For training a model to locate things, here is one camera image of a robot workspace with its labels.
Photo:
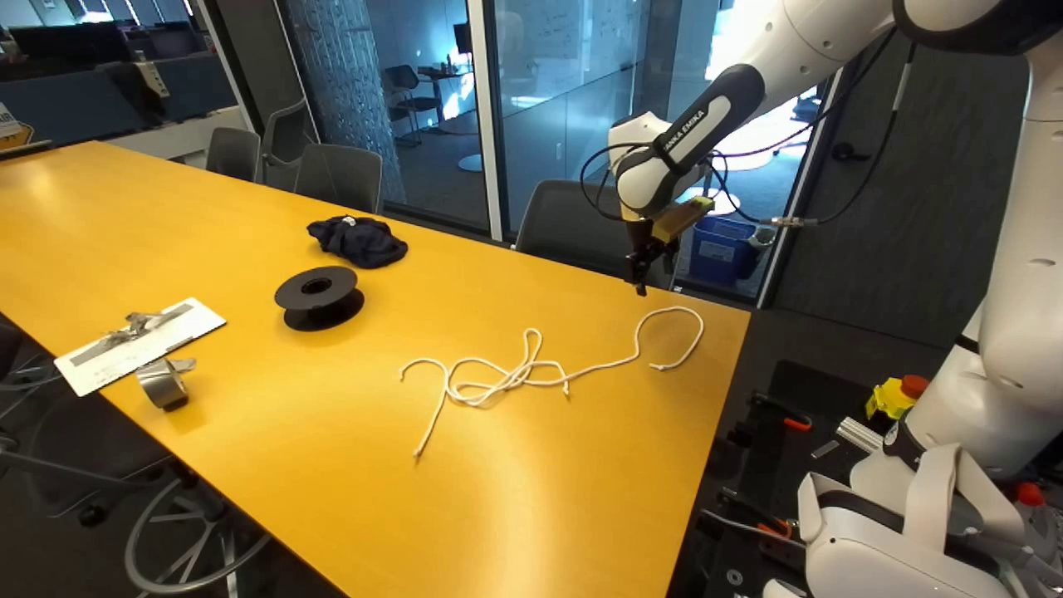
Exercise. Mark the yellow red emergency button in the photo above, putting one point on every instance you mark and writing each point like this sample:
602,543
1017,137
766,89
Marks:
895,398

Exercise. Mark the grey chair far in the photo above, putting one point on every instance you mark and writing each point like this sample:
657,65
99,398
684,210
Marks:
234,155

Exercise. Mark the grey chair near robot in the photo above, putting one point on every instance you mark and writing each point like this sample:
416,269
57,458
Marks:
564,223

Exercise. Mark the blue box outside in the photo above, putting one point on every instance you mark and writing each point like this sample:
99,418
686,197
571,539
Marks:
727,255

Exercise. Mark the white flat board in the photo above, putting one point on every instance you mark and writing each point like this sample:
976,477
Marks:
141,341

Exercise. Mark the black spool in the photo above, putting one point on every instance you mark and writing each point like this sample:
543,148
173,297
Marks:
321,297

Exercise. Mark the metal table clamp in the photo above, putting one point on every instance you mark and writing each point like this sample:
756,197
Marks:
163,384

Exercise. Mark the grey chair middle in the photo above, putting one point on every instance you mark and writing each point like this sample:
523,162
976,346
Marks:
340,176

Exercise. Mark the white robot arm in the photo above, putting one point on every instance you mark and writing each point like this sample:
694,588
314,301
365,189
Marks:
1000,398

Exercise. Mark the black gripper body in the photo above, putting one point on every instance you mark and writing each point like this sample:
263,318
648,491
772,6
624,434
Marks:
641,251

